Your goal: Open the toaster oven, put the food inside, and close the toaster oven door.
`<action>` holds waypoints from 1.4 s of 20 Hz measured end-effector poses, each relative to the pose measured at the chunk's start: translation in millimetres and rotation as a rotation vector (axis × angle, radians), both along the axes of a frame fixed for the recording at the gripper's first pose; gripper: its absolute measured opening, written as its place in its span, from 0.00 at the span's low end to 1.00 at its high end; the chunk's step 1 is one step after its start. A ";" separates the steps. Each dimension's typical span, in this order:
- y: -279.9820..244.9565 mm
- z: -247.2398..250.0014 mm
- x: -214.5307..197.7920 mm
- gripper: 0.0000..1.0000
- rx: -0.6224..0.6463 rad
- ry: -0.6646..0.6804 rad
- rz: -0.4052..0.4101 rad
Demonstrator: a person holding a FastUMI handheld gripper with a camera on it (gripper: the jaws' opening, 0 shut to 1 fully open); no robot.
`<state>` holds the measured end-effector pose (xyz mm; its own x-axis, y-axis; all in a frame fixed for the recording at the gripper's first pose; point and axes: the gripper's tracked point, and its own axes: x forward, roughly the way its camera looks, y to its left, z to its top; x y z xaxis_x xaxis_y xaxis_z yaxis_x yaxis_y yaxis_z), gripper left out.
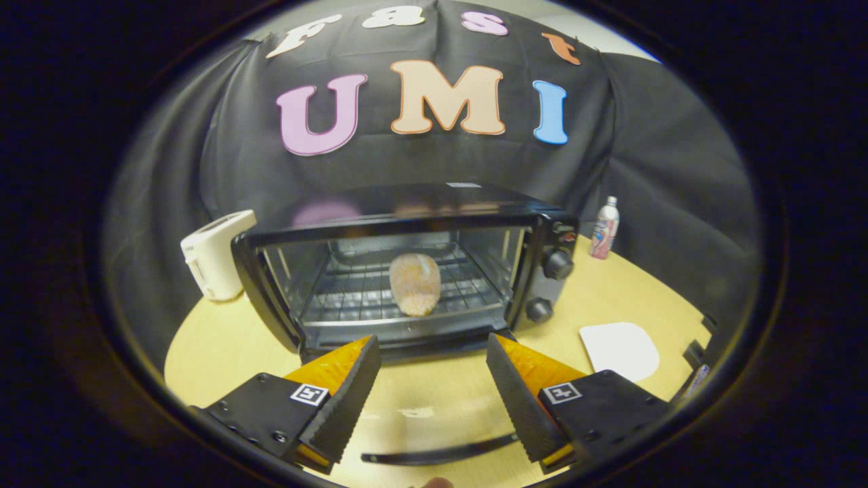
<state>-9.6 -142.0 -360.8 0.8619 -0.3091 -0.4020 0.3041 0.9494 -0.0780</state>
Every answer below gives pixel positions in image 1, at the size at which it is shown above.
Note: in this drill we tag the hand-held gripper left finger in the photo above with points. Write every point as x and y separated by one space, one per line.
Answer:
352 400

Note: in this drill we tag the pink labelled plastic bottle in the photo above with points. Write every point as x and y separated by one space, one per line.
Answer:
605 232

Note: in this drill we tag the black table edge bracket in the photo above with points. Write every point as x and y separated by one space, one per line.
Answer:
709 322
694 354

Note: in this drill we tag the colourful printed packet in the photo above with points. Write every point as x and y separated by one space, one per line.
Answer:
697 381

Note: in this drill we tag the white bread toaster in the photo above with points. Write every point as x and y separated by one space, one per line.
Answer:
213 262

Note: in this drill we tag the white rectangular plate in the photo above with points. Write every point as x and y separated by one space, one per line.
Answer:
620 350

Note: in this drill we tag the toasted bread slice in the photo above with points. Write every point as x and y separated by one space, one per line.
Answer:
415 285

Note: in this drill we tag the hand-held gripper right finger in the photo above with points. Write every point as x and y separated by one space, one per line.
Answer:
515 400

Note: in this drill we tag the black backdrop cloth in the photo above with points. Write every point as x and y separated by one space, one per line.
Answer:
664 169

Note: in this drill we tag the black toaster oven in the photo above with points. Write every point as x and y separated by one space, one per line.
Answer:
407 200

